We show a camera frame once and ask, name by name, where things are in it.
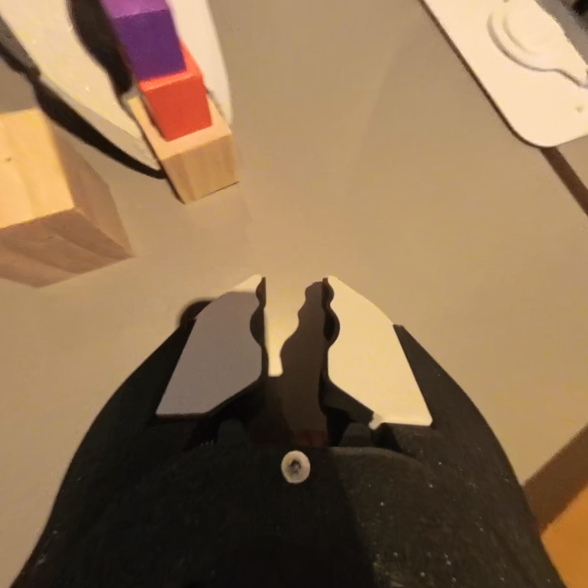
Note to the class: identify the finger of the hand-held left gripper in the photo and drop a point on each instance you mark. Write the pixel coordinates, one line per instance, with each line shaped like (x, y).
(209, 55)
(59, 69)

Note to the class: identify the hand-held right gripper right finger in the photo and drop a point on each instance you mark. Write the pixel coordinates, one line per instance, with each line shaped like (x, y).
(367, 363)

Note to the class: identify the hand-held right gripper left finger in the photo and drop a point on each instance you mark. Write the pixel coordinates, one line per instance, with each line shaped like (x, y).
(216, 353)

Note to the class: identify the red cube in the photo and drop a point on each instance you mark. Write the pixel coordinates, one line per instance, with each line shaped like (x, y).
(177, 103)

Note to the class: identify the purple cube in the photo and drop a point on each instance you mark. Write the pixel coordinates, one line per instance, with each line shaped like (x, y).
(147, 36)

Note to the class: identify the small wooden cube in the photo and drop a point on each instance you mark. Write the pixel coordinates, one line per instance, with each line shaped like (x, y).
(202, 163)

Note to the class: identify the large wooden cube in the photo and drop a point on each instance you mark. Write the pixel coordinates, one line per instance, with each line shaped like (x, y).
(46, 193)

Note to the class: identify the yellow wooden box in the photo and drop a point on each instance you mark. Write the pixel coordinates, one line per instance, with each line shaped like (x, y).
(569, 551)

